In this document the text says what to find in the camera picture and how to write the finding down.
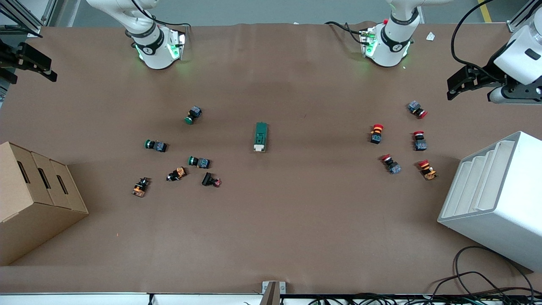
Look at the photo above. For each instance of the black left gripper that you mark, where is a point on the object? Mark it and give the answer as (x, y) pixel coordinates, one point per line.
(479, 76)

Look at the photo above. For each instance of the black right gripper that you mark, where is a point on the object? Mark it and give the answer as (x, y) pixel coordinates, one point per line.
(9, 58)

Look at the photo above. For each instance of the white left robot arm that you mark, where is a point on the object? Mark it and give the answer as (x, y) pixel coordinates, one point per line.
(391, 46)

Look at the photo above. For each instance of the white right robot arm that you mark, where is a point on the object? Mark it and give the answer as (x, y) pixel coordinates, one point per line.
(154, 55)

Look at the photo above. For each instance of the red emergency button grey block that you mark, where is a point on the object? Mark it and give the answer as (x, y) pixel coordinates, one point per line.
(417, 109)
(391, 164)
(419, 142)

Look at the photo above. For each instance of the small white paper scrap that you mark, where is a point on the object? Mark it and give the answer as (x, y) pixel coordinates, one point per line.
(430, 36)

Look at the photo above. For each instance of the red emergency button orange block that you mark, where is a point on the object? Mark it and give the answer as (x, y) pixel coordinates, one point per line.
(427, 170)
(376, 134)

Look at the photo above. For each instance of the white stepped sorting rack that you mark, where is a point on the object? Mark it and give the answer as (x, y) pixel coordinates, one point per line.
(508, 212)

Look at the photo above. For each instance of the cardboard box with slots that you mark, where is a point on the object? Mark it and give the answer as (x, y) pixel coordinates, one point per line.
(34, 207)

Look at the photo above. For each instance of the green mushroom push button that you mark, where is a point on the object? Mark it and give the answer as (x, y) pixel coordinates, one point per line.
(193, 114)
(156, 146)
(200, 162)

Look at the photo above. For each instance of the brown table mat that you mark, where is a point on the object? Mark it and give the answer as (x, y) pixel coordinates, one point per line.
(296, 220)

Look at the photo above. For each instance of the aluminium frame profile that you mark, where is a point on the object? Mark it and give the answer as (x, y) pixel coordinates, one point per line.
(525, 15)
(21, 17)

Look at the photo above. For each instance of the black selector switch orange block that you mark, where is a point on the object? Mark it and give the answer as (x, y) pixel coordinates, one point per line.
(140, 187)
(176, 174)

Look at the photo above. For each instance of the white table edge rail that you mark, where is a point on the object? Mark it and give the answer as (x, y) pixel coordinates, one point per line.
(84, 299)

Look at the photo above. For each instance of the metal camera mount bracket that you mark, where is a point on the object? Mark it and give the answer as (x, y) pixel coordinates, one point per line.
(273, 292)

